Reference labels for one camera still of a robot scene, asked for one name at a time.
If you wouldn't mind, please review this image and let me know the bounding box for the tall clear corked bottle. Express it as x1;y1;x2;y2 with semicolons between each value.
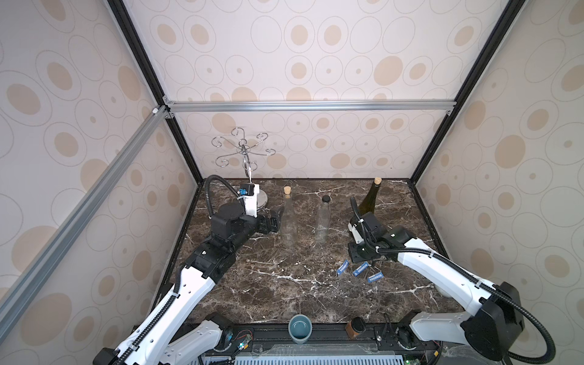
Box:
280;186;298;249

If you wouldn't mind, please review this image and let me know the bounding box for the blue peeled label strip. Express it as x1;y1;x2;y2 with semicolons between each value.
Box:
367;272;384;283

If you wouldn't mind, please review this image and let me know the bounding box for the dark green wine bottle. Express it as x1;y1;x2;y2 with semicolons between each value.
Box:
358;177;383;216

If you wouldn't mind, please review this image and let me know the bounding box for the clear bottle black cap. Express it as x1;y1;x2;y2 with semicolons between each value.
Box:
315;196;331;246

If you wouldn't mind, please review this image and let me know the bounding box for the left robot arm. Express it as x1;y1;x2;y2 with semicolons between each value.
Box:
93;175;281;364

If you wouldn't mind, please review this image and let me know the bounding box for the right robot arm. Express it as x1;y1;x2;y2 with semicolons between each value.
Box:
348;198;557;364

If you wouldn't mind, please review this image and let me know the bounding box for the small brown black cup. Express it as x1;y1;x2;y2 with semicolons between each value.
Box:
345;316;367;340

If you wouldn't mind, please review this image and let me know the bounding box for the chrome glass holder stand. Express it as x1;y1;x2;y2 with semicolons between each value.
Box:
211;127;276;212

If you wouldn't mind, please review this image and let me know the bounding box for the blue grey ceramic cup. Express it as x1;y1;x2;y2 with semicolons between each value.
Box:
288;314;313;345

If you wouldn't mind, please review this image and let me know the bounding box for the horizontal aluminium rail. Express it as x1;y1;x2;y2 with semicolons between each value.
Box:
168;99;456;113

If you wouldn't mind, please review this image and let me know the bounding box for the left diagonal aluminium rail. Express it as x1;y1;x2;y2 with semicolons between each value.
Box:
1;105;170;342

